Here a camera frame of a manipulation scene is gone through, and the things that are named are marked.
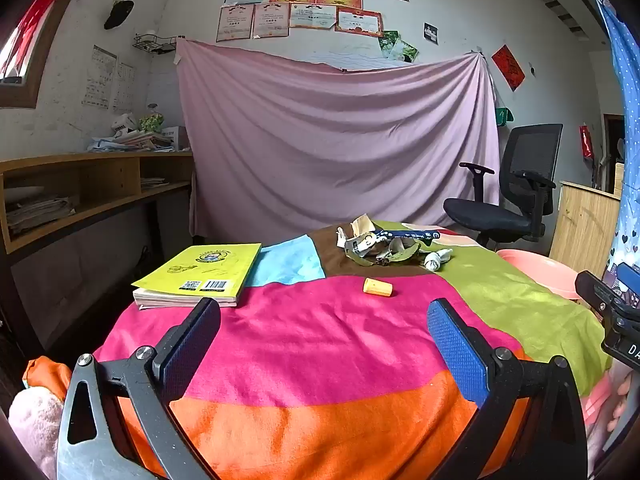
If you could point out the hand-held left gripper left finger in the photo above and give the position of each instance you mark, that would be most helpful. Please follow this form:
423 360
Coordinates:
192 345

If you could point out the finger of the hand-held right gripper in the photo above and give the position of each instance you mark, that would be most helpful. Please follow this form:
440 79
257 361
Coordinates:
595 287
629 280

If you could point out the wooden desk shelf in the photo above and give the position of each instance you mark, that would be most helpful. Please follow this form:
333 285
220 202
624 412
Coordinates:
100 180

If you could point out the white wall calendar sheet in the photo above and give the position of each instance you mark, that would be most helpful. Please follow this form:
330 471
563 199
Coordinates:
124 87
99 77

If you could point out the stack of newspapers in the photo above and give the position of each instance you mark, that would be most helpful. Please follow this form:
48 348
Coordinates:
37 212

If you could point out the green landscape photo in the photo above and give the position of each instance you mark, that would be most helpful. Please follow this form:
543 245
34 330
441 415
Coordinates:
406 52
387 41

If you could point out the salmon plastic bucket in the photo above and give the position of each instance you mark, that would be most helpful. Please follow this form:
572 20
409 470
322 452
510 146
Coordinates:
542 270

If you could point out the red hanging object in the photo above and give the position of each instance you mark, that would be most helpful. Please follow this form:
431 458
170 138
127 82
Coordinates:
586 141

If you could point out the yellow paperback book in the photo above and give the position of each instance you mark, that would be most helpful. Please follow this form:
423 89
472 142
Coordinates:
210 270

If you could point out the multicoloured patchwork blanket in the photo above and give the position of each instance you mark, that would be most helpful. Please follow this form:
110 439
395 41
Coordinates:
325 335

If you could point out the green hanging item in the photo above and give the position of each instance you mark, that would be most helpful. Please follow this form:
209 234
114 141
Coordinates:
504 116

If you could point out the group of wall certificates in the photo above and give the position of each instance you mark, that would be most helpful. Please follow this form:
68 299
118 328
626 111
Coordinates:
300 2

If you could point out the person's right hand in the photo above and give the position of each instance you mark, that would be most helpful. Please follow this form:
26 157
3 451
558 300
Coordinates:
622 391

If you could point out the white carton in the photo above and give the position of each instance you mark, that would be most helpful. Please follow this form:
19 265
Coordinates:
361 246

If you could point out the black cap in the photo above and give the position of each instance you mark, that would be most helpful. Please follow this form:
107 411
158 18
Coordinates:
119 14

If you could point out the black and white photo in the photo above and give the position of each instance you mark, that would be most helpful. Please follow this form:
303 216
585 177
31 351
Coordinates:
431 34

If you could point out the thin stack of papers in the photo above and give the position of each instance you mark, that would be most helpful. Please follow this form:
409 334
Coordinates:
155 183

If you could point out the small potted plant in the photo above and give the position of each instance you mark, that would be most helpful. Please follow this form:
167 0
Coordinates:
151 122

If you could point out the red paper wall decoration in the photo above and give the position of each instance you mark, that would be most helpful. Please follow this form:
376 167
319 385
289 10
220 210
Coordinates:
508 67

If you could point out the white cardboard box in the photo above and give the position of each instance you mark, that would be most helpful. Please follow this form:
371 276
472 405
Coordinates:
175 137

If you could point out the pink striped cloth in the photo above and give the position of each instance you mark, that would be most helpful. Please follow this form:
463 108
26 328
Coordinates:
597 405

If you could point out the pink hanging sheet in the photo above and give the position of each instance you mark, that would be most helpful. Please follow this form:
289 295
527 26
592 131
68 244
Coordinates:
325 150

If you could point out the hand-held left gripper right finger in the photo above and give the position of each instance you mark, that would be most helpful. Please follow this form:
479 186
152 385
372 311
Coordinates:
457 355

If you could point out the small yellow plastic cap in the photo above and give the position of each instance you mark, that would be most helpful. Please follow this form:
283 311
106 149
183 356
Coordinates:
377 287

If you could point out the dark blue snack wrapper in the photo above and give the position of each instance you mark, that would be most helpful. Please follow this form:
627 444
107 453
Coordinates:
407 234

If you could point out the pile of papers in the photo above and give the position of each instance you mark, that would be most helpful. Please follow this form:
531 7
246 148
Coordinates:
135 141

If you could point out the black office chair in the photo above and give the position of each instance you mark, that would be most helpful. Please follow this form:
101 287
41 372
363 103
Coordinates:
490 217

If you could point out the wooden cabinet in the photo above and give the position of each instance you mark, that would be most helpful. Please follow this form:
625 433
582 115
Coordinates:
582 230

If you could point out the beige cardboard piece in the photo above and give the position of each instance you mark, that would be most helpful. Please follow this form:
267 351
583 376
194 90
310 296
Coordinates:
361 225

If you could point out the blue printed curtain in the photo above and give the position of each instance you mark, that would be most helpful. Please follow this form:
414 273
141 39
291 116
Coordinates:
627 90

